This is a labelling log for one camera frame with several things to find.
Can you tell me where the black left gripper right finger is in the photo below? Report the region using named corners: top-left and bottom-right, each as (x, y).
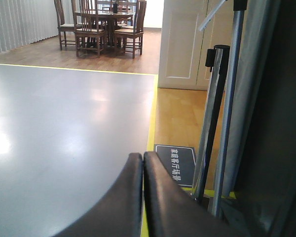
top-left (144, 151), bottom-right (243, 237)

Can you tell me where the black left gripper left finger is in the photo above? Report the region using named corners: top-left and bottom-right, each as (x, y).
top-left (56, 153), bottom-right (143, 237)

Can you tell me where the dark floor sign with text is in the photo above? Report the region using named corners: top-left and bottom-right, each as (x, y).
top-left (154, 144), bottom-right (196, 188)

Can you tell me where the yellow floor tape line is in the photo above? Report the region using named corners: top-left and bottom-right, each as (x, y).
top-left (0, 63), bottom-right (237, 237)

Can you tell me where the cream panelled door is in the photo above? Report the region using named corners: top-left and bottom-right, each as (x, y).
top-left (158, 0), bottom-right (234, 90)

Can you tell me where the wooden chair front left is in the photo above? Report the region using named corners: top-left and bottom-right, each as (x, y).
top-left (74, 0), bottom-right (107, 57)

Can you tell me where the wooden chair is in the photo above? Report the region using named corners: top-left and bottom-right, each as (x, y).
top-left (54, 0), bottom-right (82, 50)
top-left (113, 0), bottom-right (147, 59)
top-left (74, 0), bottom-right (107, 57)

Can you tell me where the wooden chair front right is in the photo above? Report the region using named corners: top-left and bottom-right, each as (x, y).
top-left (113, 0), bottom-right (147, 59)

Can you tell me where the wooden chair far left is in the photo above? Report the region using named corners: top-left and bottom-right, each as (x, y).
top-left (54, 0), bottom-right (82, 50)

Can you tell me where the round wooden dining table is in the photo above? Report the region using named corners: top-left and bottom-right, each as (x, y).
top-left (73, 9), bottom-right (135, 51)

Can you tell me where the silver stanchion post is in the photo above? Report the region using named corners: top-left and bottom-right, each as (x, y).
top-left (212, 0), bottom-right (248, 218)

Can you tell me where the black top stanchion post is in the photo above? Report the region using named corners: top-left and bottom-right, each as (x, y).
top-left (191, 44), bottom-right (230, 204)

